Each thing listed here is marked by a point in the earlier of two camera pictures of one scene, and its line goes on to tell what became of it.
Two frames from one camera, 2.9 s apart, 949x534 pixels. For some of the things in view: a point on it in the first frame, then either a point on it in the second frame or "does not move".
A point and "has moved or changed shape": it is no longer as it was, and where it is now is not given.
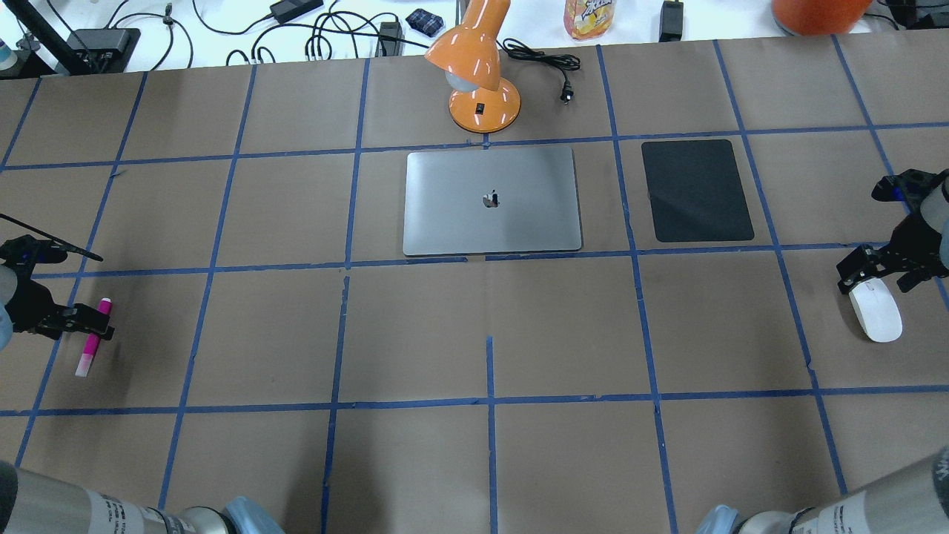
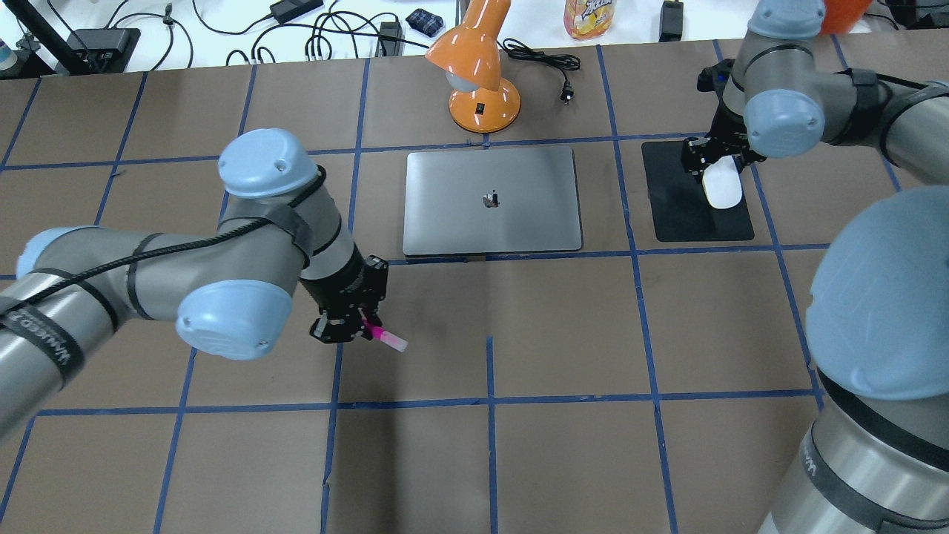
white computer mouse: x=877 y=309 has moved or changed shape
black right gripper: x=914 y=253 -> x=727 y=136
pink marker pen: x=91 y=343 has moved or changed shape
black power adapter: x=671 y=21 does not move
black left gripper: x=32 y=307 -> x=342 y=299
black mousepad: x=695 y=191 does not move
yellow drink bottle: x=588 y=19 does not move
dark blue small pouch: x=426 y=23 does not move
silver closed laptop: x=491 y=201 does not move
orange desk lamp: x=468 y=53 does not move
